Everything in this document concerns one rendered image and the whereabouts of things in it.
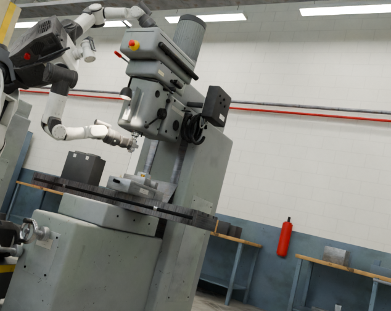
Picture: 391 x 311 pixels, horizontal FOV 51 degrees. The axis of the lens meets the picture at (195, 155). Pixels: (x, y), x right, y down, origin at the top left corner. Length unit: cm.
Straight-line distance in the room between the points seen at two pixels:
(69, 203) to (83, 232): 29
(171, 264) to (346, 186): 404
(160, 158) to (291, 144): 405
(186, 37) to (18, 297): 183
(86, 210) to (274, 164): 470
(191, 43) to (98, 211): 129
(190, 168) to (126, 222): 61
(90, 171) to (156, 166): 47
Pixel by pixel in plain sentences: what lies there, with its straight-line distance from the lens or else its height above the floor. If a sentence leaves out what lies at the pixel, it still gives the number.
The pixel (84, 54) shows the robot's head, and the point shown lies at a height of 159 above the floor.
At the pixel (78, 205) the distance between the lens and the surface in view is 231.
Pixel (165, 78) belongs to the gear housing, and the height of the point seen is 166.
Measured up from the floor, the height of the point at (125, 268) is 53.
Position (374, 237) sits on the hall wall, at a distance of 615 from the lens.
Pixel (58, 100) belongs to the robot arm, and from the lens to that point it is 222.
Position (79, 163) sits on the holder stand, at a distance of 270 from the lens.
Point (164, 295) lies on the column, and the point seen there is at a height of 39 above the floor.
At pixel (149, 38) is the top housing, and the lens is 246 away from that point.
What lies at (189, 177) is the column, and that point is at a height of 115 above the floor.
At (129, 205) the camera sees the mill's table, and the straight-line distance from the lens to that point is 226.
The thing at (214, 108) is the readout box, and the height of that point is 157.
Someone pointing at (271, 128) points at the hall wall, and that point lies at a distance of 683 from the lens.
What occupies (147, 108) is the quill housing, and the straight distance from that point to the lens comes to 244.
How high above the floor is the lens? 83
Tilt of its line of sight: 10 degrees up
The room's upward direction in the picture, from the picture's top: 15 degrees clockwise
